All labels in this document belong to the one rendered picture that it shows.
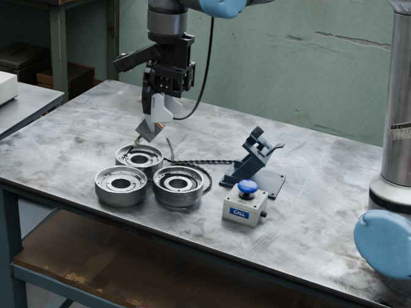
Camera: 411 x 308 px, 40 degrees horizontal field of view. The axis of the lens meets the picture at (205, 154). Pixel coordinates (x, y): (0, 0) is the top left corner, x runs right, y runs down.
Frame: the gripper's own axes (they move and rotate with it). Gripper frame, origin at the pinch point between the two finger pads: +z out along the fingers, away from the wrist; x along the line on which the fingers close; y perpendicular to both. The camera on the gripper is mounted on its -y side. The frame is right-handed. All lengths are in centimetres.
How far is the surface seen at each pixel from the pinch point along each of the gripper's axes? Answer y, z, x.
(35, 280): -23.4, 42.4, -11.8
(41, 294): -53, 93, 29
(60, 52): -97, 37, 112
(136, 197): 2.3, 11.0, -11.5
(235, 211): 21.7, 10.6, -7.4
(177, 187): 7.1, 12.5, -1.9
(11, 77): -66, 17, 40
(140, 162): -4.1, 12.2, 3.4
